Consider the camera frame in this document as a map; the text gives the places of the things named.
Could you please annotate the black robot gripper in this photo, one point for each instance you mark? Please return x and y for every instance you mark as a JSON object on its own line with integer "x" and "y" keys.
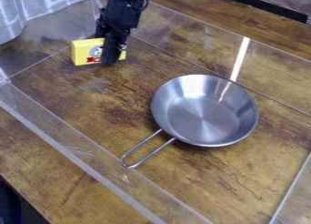
{"x": 120, "y": 15}

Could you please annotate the yellow butter box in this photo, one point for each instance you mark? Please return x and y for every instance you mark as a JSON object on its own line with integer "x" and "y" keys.
{"x": 87, "y": 51}

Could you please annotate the white patterned curtain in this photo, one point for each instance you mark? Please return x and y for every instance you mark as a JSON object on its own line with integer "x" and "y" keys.
{"x": 16, "y": 12}

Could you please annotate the clear acrylic enclosure wall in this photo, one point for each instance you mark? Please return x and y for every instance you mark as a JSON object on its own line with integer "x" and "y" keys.
{"x": 80, "y": 151}

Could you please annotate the silver metal pan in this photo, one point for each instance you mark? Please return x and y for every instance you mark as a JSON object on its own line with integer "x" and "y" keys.
{"x": 206, "y": 111}

